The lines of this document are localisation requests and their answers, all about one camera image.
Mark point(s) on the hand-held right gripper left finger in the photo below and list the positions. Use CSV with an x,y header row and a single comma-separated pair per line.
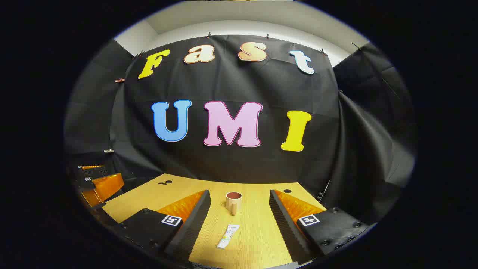
x,y
194,224

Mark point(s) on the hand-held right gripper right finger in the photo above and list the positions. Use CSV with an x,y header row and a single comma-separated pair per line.
x,y
283,224

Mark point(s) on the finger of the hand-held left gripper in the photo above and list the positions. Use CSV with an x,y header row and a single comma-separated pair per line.
x,y
91,167
108,185

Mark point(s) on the white toothpaste tube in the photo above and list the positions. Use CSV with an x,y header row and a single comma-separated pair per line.
x,y
227,237

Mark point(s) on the beige cup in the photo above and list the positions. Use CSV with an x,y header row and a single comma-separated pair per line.
x,y
233,203

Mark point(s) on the wooden desktop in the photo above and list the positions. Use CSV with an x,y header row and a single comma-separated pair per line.
x,y
250,209

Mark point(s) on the black backdrop cloth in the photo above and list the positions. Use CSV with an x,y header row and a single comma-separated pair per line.
x,y
231,86

